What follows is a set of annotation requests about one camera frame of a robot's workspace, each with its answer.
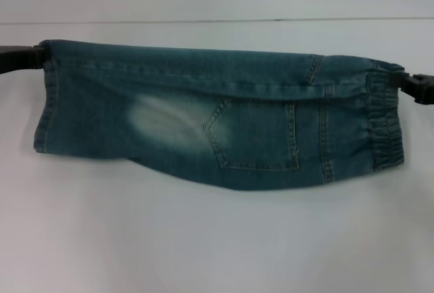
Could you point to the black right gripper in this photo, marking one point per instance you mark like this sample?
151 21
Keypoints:
425 91

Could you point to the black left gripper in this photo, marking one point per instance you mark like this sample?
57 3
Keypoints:
17 59

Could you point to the blue denim shorts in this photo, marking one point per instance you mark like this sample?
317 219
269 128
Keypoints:
203 103

